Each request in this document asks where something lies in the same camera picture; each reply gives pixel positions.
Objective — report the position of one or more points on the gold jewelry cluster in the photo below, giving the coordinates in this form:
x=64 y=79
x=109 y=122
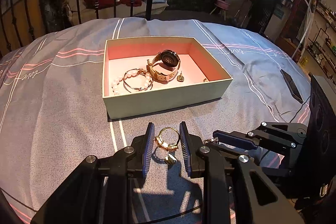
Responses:
x=212 y=140

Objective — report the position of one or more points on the grey-blue striped bed cover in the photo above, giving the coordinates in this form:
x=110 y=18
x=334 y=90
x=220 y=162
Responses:
x=53 y=114

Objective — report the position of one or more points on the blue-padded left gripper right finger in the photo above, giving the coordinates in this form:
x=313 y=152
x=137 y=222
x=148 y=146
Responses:
x=255 y=198

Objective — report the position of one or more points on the black smartphone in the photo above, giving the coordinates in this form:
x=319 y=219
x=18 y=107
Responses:
x=291 y=86

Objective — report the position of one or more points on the gold ring bangle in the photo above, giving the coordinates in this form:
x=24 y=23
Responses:
x=168 y=140

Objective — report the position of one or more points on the thin gold bangle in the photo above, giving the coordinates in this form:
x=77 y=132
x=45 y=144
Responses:
x=137 y=80

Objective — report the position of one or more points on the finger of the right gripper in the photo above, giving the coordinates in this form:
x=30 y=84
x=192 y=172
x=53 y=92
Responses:
x=281 y=138
x=222 y=157

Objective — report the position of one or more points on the tan strap black watch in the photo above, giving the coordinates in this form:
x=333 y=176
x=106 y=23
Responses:
x=170 y=61

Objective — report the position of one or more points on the pink stool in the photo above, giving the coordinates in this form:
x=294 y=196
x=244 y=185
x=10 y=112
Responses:
x=222 y=6

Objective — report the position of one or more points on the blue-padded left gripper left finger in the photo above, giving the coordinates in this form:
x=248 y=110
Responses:
x=98 y=190

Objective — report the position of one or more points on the pale green box pink interior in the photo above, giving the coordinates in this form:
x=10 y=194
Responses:
x=205 y=78

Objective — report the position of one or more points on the small gold earring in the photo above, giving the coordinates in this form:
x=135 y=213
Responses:
x=180 y=77

